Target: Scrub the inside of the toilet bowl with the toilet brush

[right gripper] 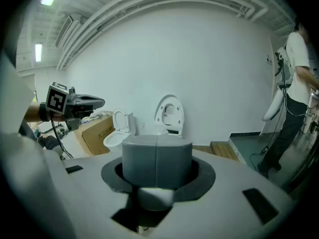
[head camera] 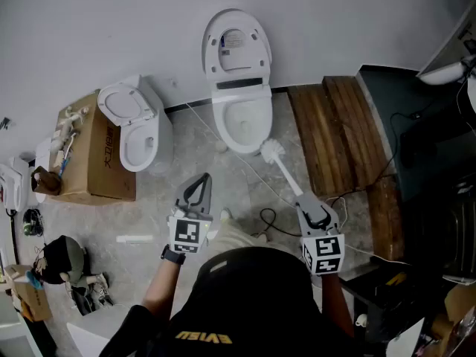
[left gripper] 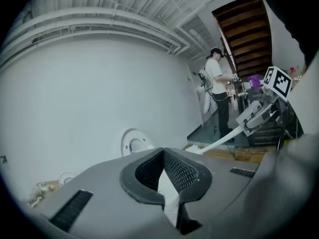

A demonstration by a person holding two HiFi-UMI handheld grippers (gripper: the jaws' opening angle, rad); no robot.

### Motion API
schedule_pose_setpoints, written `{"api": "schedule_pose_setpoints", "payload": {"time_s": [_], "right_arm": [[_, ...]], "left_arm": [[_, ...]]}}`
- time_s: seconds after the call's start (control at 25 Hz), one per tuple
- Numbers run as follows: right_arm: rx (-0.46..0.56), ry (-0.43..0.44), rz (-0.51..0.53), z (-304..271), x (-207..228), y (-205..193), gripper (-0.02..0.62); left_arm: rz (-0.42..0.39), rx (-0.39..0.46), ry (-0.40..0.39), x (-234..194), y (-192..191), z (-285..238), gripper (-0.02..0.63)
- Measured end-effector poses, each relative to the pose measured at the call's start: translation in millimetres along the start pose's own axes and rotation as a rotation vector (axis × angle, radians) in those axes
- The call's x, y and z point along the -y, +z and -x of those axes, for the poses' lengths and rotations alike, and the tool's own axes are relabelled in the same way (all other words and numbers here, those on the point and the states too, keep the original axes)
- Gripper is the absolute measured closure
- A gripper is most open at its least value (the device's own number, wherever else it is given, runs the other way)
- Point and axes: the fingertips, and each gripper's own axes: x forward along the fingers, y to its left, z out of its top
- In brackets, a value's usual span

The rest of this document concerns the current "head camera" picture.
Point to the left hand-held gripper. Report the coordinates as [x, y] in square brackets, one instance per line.
[187, 234]

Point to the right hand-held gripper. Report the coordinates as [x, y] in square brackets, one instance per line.
[325, 253]

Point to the white toilet brush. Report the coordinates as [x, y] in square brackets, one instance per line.
[271, 151]

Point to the white smart toilet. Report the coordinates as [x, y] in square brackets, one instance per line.
[241, 125]

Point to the person's left forearm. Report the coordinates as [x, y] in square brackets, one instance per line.
[163, 288]

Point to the person's right forearm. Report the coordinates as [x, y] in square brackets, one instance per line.
[334, 299]

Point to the compact white toilet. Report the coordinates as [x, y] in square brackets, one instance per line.
[156, 132]

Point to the person's left shoe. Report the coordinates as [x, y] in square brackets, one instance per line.
[226, 215]

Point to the white round floor cap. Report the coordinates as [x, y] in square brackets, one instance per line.
[220, 146]

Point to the person's beige trousers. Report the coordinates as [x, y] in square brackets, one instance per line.
[241, 238]

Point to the black wrist watch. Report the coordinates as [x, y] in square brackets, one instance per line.
[173, 256]

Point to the brown wooden plank stack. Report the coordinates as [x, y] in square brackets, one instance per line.
[334, 136]

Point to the large cardboard box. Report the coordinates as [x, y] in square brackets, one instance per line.
[100, 166]

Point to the black table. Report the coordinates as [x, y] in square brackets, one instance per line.
[379, 299]

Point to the white cup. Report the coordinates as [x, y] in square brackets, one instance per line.
[361, 320]

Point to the black storage case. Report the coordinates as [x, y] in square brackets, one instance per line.
[442, 229]

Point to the dark raised platform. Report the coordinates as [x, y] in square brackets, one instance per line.
[386, 95]

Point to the person's black shirt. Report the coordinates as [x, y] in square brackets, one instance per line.
[148, 333]

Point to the white plastic pipe fittings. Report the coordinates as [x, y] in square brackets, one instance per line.
[72, 117]

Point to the small open brown box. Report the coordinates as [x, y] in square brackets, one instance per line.
[46, 184]

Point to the small white box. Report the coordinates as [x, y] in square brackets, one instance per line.
[44, 154]

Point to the white paper sheet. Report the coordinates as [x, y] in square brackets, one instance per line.
[405, 340]

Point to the white board panel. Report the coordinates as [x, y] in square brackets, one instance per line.
[96, 333]

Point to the brown cardboard piece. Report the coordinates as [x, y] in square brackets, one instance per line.
[461, 303]

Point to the black stand pole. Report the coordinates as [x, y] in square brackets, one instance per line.
[14, 236]

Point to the tan cardboard carton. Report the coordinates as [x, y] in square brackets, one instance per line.
[35, 303]

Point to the grey leaning panel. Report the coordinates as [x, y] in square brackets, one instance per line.
[457, 39]

